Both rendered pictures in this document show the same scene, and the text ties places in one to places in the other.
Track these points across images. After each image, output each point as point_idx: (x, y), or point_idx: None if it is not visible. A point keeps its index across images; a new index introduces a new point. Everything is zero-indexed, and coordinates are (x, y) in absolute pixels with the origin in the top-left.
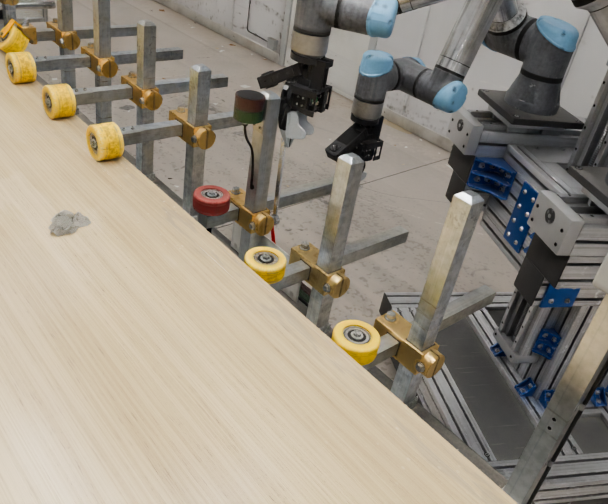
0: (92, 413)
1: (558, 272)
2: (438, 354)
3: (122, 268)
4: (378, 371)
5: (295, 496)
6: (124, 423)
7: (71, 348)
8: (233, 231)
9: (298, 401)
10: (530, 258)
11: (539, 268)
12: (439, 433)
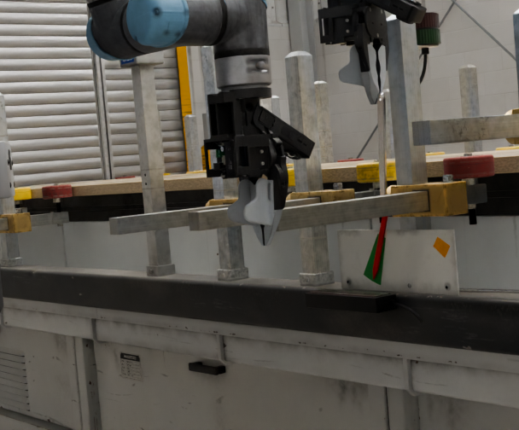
0: (459, 155)
1: None
2: (212, 199)
3: (506, 153)
4: (247, 282)
5: (334, 165)
6: (439, 157)
7: (498, 153)
8: (454, 264)
9: (335, 166)
10: None
11: None
12: (201, 278)
